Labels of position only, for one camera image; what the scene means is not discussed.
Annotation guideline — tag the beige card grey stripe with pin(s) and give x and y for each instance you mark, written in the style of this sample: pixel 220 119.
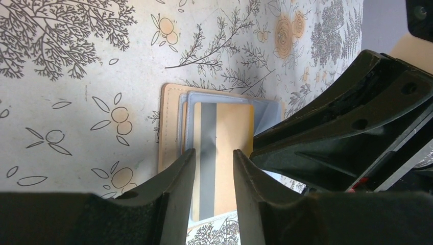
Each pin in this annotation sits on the beige card grey stripe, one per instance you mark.
pixel 218 130

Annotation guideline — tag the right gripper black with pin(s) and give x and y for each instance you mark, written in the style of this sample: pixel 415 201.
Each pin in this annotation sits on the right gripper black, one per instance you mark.
pixel 309 145

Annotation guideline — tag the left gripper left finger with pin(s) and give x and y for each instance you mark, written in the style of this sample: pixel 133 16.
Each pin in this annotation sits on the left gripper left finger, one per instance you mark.
pixel 155 212

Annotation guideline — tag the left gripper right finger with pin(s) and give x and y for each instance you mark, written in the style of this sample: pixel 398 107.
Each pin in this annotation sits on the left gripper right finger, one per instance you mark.
pixel 270 213

